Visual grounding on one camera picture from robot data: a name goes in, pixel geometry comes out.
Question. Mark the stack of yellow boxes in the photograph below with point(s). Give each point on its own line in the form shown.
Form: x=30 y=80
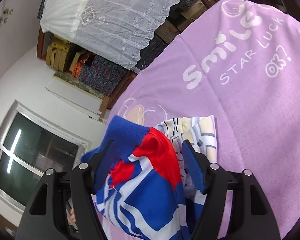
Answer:
x=60 y=55

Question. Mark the blue red white hooded jacket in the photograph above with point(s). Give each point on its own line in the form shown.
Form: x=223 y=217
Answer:
x=152 y=192

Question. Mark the white framed window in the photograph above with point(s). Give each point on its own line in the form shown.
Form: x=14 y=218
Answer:
x=35 y=155

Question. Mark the purple printed blanket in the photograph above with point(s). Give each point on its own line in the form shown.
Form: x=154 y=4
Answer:
x=252 y=117

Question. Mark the stack of orange boxes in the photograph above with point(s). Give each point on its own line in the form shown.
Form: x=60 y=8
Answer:
x=81 y=65

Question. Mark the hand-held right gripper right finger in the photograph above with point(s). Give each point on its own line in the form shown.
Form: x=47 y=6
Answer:
x=192 y=167

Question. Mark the white lace curtain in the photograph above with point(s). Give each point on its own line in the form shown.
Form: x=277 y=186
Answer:
x=115 y=12

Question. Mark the metal wall hook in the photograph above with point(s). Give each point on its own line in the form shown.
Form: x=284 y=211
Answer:
x=7 y=11
x=2 y=20

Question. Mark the wooden storage bench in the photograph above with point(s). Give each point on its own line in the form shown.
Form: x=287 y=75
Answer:
x=170 y=30

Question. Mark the stack of dark floral boxes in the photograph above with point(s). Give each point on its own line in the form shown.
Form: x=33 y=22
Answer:
x=102 y=72

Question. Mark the white flat board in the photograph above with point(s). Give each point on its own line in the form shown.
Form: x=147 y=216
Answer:
x=75 y=96

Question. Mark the brown wooden shelf unit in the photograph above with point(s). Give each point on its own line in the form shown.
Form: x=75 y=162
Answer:
x=115 y=92

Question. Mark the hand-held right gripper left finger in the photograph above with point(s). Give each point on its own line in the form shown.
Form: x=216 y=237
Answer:
x=102 y=170

